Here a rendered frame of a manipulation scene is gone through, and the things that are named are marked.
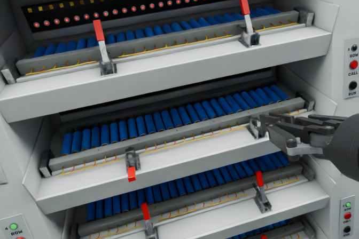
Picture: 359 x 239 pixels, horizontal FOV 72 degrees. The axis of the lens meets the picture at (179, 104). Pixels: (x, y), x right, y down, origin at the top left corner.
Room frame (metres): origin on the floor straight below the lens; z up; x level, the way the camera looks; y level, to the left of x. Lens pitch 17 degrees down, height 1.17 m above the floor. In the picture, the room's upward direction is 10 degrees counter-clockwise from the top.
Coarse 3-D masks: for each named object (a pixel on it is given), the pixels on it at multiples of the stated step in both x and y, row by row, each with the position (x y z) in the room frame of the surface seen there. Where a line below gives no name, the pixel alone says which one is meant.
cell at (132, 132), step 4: (128, 120) 0.54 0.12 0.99; (132, 120) 0.54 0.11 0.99; (128, 124) 0.53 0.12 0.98; (132, 124) 0.53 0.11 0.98; (128, 128) 0.52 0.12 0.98; (132, 128) 0.51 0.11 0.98; (132, 132) 0.50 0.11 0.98; (136, 132) 0.50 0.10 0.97; (132, 136) 0.49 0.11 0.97; (136, 136) 0.49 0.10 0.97
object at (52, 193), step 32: (160, 96) 0.59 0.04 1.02; (288, 96) 0.59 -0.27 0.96; (320, 96) 0.50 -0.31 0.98; (32, 160) 0.42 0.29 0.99; (160, 160) 0.44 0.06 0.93; (192, 160) 0.43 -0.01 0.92; (224, 160) 0.45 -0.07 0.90; (32, 192) 0.38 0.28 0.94; (64, 192) 0.39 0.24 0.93; (96, 192) 0.41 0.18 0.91
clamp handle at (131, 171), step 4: (128, 156) 0.42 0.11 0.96; (132, 156) 0.43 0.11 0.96; (132, 160) 0.42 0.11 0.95; (132, 164) 0.40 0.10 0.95; (128, 168) 0.39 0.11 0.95; (132, 168) 0.39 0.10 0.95; (128, 172) 0.37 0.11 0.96; (132, 172) 0.37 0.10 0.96; (128, 176) 0.36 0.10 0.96; (132, 176) 0.36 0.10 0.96; (132, 180) 0.36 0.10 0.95
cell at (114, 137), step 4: (112, 124) 0.53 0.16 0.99; (116, 124) 0.54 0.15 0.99; (112, 128) 0.52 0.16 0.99; (116, 128) 0.52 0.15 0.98; (112, 132) 0.51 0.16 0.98; (116, 132) 0.51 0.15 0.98; (112, 136) 0.50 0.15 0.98; (116, 136) 0.50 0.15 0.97; (112, 140) 0.48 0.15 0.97; (116, 140) 0.48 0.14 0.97
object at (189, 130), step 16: (240, 112) 0.51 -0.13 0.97; (256, 112) 0.51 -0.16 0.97; (176, 128) 0.49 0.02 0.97; (192, 128) 0.48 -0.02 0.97; (208, 128) 0.49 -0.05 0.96; (224, 128) 0.50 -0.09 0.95; (240, 128) 0.48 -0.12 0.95; (112, 144) 0.47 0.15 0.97; (128, 144) 0.46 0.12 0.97; (144, 144) 0.47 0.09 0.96; (160, 144) 0.47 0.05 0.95; (64, 160) 0.44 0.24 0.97; (80, 160) 0.44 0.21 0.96; (96, 160) 0.45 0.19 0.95
